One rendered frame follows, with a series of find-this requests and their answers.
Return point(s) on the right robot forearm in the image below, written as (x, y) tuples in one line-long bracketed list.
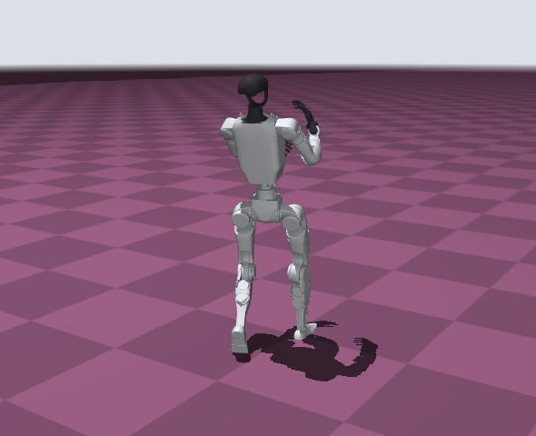
[(315, 142)]

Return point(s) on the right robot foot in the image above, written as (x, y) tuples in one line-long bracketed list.
[(311, 327)]

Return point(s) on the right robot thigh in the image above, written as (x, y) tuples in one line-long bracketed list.
[(294, 221)]

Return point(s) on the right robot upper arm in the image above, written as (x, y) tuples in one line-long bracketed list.
[(290, 129)]

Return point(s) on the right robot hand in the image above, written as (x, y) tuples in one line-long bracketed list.
[(311, 123)]

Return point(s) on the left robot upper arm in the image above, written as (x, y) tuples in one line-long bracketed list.
[(227, 133)]

